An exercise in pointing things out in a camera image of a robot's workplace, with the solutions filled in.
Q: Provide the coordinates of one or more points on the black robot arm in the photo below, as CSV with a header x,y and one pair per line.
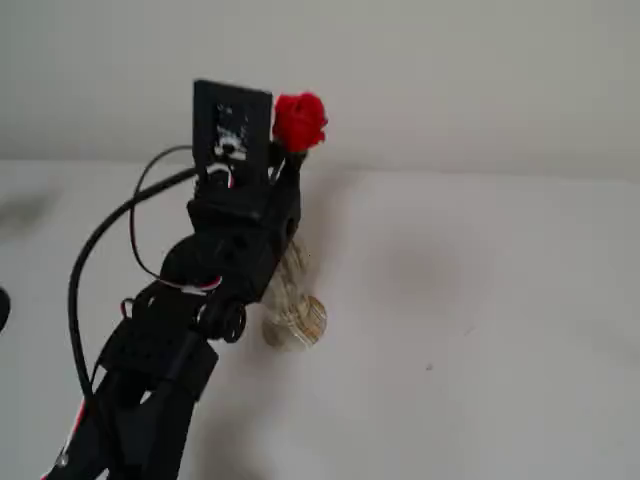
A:
x,y
150,360

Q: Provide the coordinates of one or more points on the black round object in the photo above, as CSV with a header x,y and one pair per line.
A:
x,y
3,310

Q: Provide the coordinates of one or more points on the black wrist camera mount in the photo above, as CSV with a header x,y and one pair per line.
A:
x,y
232,130

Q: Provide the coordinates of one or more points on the onyx marble vase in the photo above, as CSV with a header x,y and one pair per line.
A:
x,y
300,320

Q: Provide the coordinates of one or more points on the red artificial rose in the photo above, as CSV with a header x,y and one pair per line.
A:
x,y
300,117

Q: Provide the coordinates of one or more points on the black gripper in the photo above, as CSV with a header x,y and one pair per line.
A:
x,y
284,216

